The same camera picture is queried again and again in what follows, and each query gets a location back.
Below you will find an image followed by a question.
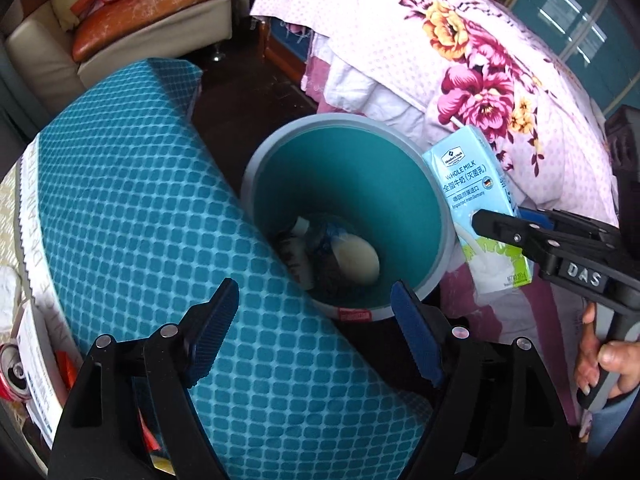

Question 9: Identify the person's blue jeans leg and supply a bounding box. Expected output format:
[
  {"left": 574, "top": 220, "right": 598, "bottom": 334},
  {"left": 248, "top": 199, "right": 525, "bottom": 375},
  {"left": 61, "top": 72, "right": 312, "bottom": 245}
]
[{"left": 579, "top": 399, "right": 632, "bottom": 462}]

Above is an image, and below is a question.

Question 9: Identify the wooden bed frame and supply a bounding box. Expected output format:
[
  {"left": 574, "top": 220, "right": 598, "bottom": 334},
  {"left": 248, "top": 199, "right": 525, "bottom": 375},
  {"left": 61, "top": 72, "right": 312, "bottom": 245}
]
[{"left": 262, "top": 16, "right": 307, "bottom": 84}]

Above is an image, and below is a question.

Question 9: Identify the cream leather sofa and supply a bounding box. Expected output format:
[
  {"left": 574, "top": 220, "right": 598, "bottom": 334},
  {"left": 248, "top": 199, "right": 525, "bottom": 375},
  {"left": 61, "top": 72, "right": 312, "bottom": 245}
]
[{"left": 5, "top": 0, "right": 234, "bottom": 102}]

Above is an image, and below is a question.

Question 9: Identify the red drink can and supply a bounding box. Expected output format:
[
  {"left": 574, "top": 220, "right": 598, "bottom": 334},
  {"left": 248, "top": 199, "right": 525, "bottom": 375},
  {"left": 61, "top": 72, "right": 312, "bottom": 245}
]
[{"left": 0, "top": 344, "right": 34, "bottom": 402}]

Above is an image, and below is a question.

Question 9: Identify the white round foam ball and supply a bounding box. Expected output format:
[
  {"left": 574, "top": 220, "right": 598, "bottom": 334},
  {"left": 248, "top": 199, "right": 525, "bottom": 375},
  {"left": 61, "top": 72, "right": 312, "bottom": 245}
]
[{"left": 334, "top": 235, "right": 381, "bottom": 285}]

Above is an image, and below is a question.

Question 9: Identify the light blue milk carton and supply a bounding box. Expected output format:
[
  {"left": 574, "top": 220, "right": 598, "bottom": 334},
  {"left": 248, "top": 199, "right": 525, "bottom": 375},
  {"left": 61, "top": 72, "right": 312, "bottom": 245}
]
[{"left": 421, "top": 125, "right": 532, "bottom": 294}]

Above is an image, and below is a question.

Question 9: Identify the person's right hand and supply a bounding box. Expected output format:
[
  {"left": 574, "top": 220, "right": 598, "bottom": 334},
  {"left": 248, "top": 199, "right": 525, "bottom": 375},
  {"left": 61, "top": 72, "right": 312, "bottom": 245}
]
[{"left": 574, "top": 302, "right": 640, "bottom": 397}]

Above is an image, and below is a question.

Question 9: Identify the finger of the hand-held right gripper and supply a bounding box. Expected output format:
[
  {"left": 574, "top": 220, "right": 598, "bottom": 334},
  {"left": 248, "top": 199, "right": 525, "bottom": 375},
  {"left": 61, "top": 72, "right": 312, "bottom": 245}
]
[
  {"left": 517, "top": 207, "right": 619, "bottom": 247},
  {"left": 472, "top": 208, "right": 557, "bottom": 269}
]

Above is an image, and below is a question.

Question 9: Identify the teal and beige tablecloth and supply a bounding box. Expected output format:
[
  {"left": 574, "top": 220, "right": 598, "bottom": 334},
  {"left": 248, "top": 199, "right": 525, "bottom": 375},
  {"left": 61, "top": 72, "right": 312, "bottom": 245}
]
[{"left": 0, "top": 57, "right": 436, "bottom": 480}]

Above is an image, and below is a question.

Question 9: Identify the orange leather seat cushion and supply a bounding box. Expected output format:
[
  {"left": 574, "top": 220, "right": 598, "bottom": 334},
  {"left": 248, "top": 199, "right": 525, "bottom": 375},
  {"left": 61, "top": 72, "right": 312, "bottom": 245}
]
[{"left": 71, "top": 0, "right": 232, "bottom": 61}]

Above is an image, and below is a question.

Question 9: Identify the pink floral bedsheet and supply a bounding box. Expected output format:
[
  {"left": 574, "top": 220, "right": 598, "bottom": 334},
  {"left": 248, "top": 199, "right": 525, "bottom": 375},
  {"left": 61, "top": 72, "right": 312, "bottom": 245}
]
[{"left": 249, "top": 0, "right": 622, "bottom": 411}]

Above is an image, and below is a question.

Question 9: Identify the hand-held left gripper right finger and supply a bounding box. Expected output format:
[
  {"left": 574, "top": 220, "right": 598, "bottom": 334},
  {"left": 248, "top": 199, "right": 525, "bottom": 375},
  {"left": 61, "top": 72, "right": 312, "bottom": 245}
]
[{"left": 390, "top": 280, "right": 576, "bottom": 480}]

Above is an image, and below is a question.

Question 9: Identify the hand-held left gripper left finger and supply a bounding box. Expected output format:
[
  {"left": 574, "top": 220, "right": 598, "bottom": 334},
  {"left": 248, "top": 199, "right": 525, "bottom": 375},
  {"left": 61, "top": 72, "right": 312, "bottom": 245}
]
[{"left": 47, "top": 277, "right": 241, "bottom": 480}]

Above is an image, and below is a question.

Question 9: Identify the teal window frame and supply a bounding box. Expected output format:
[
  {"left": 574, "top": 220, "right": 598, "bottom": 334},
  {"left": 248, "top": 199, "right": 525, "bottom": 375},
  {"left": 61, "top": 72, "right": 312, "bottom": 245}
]
[{"left": 510, "top": 0, "right": 623, "bottom": 113}]

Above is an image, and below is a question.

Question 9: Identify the white paper booklet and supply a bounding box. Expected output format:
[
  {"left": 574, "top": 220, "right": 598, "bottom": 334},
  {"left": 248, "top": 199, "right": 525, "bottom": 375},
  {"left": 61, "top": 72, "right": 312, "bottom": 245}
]
[{"left": 10, "top": 305, "right": 69, "bottom": 452}]

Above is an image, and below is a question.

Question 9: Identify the teal round waste bin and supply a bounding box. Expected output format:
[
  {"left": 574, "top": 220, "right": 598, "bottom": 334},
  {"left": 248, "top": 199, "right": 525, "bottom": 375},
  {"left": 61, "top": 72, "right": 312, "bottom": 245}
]
[{"left": 241, "top": 113, "right": 454, "bottom": 322}]

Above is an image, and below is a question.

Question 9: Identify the clear plastic bottle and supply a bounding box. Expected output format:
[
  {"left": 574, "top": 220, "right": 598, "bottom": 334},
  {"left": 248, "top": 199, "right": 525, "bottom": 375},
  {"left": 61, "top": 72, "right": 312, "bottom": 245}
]
[{"left": 295, "top": 215, "right": 353, "bottom": 263}]

